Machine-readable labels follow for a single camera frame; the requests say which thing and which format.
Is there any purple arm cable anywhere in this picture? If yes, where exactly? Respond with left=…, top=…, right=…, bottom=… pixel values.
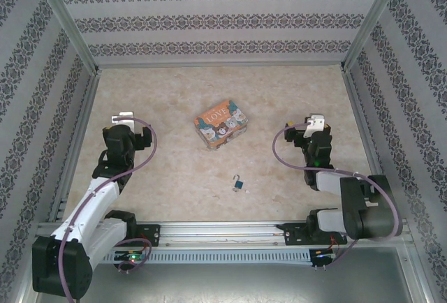
left=57, top=117, right=158, bottom=300
left=272, top=124, right=401, bottom=272

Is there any teal padlock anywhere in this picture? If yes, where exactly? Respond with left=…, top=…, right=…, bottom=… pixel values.
left=231, top=173, right=246, bottom=192

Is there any circuit board with green light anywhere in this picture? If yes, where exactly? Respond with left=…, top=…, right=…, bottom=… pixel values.
left=115, top=251, right=146, bottom=264

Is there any grey slotted cable duct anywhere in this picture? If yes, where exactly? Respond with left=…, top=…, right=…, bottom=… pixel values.
left=101, top=249, right=312, bottom=265

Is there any aluminium side rail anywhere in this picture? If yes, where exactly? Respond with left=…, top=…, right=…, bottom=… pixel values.
left=48, top=72, right=102, bottom=222
left=341, top=68, right=397, bottom=192

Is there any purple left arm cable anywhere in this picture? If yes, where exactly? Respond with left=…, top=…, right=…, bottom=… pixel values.
left=57, top=117, right=158, bottom=300

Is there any circuit board with yellow light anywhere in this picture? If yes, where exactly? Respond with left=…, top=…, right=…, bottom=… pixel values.
left=312, top=246, right=336, bottom=260

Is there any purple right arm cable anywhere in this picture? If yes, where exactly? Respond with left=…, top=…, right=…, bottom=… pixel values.
left=272, top=124, right=401, bottom=272

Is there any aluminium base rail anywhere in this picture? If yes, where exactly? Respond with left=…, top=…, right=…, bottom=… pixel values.
left=34, top=221, right=413, bottom=249

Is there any orange LOVE tin box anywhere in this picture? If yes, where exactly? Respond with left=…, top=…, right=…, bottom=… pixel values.
left=193, top=98, right=250, bottom=152

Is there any aluminium frame crossbar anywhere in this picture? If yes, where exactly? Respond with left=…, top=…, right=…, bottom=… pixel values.
left=94, top=59, right=347, bottom=71

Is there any aluminium frame post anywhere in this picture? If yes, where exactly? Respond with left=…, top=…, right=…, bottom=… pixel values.
left=29, top=0, right=101, bottom=74
left=341, top=0, right=409, bottom=73

